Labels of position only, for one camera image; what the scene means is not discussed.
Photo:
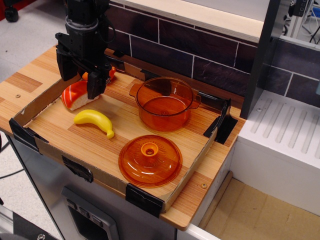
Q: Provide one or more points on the salmon sushi toy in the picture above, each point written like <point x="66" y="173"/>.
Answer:
<point x="75" y="95"/>

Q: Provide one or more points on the black vertical post right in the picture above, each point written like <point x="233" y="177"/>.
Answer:
<point x="270" y="34"/>

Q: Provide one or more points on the yellow toy banana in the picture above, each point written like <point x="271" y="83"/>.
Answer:
<point x="90" y="116"/>

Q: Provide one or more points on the white dish drainer sink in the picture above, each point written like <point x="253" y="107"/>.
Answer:
<point x="278" y="151"/>

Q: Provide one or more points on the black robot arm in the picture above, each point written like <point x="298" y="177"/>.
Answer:
<point x="87" y="11"/>

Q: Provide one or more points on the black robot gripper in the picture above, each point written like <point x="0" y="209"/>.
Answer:
<point x="83" y="47"/>

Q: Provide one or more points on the black caster wheel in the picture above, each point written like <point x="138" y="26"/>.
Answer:
<point x="11" y="14"/>

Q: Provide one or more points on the orange toy carrot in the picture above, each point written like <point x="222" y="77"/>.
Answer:
<point x="111" y="74"/>

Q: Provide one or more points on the grey toy oven front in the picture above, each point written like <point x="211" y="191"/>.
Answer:
<point x="90" y="222"/>

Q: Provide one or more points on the orange transparent pot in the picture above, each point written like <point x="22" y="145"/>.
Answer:
<point x="165" y="103"/>

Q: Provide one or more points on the cardboard fence with black tape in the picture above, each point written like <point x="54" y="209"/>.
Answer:
<point x="31" y="97"/>

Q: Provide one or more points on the orange transparent pot lid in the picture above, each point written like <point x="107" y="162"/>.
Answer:
<point x="150" y="161"/>

